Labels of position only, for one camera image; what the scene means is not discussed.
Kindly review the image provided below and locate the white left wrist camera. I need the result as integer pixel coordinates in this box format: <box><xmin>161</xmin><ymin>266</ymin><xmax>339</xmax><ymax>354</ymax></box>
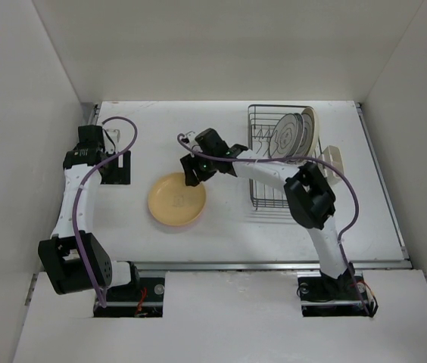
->
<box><xmin>103</xmin><ymin>129</ymin><xmax>120</xmax><ymax>143</ymax></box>

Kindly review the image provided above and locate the yellow plastic plate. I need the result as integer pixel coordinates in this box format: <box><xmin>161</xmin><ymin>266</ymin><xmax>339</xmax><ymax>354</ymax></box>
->
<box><xmin>147</xmin><ymin>172</ymin><xmax>207</xmax><ymax>222</ymax></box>

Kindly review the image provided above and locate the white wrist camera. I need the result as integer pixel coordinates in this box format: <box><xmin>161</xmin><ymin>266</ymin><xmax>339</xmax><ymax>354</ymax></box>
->
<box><xmin>179</xmin><ymin>131</ymin><xmax>197</xmax><ymax>148</ymax></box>
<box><xmin>103</xmin><ymin>129</ymin><xmax>120</xmax><ymax>143</ymax></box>

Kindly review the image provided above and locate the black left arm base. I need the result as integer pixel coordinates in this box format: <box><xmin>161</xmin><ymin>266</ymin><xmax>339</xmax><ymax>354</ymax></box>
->
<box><xmin>93</xmin><ymin>273</ymin><xmax>165</xmax><ymax>318</ymax></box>

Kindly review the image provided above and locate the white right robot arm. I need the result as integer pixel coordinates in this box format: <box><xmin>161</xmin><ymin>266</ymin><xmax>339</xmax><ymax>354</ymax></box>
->
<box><xmin>177</xmin><ymin>128</ymin><xmax>359</xmax><ymax>298</ymax></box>

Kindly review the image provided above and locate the wire dish rack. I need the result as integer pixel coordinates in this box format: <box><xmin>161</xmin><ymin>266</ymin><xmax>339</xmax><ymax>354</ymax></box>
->
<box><xmin>246</xmin><ymin>104</ymin><xmax>322</xmax><ymax>211</ymax></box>

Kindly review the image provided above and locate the cream cutlery holder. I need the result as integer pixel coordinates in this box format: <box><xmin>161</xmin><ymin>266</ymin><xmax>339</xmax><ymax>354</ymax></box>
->
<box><xmin>318</xmin><ymin>145</ymin><xmax>344</xmax><ymax>187</ymax></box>

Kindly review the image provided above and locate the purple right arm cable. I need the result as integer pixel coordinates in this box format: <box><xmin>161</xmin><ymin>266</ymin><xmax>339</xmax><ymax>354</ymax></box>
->
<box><xmin>176</xmin><ymin>132</ymin><xmax>371</xmax><ymax>318</ymax></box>

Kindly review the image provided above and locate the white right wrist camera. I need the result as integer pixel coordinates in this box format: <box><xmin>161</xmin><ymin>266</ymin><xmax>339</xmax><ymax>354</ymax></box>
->
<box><xmin>179</xmin><ymin>131</ymin><xmax>197</xmax><ymax>148</ymax></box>

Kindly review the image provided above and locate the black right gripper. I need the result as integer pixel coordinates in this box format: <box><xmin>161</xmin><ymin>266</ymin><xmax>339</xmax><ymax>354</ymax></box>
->
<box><xmin>180</xmin><ymin>148</ymin><xmax>218</xmax><ymax>187</ymax></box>

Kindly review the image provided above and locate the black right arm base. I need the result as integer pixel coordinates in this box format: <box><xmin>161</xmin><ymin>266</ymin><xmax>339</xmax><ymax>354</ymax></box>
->
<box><xmin>296</xmin><ymin>271</ymin><xmax>379</xmax><ymax>318</ymax></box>

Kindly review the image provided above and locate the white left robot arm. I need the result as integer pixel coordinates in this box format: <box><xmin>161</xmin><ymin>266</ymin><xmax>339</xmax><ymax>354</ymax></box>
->
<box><xmin>38</xmin><ymin>125</ymin><xmax>141</xmax><ymax>300</ymax></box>

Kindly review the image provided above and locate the pink plastic plate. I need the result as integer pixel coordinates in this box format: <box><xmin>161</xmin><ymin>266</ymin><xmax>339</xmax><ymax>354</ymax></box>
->
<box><xmin>152</xmin><ymin>216</ymin><xmax>203</xmax><ymax>229</ymax></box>

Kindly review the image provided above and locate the white plate green lettered rim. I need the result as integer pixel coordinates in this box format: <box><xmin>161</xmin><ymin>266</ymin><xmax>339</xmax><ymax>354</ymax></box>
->
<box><xmin>288</xmin><ymin>113</ymin><xmax>310</xmax><ymax>156</ymax></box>

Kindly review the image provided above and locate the cream plate in rack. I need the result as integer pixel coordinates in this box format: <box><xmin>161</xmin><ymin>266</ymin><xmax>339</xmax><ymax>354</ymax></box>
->
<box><xmin>301</xmin><ymin>107</ymin><xmax>320</xmax><ymax>156</ymax></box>

